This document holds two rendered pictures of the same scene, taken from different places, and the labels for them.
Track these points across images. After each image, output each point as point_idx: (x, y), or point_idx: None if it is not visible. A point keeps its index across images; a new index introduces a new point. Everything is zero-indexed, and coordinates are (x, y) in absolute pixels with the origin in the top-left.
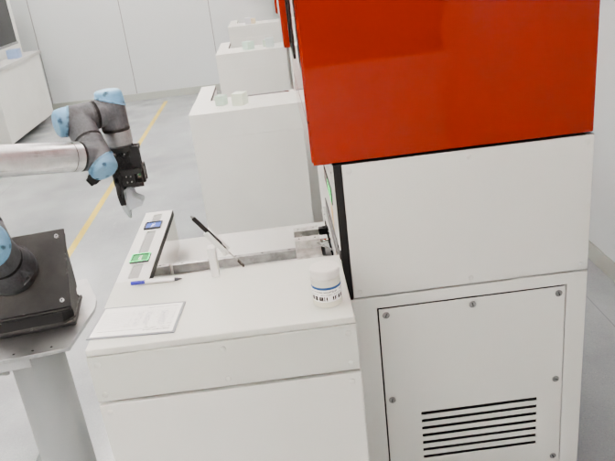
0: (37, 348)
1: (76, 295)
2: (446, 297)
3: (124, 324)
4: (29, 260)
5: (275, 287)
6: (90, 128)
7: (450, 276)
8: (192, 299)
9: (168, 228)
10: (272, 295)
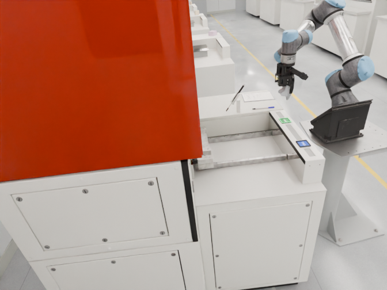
0: None
1: (322, 134)
2: None
3: (261, 95)
4: (333, 103)
5: (211, 107)
6: None
7: None
8: (242, 103)
9: (293, 148)
10: (211, 104)
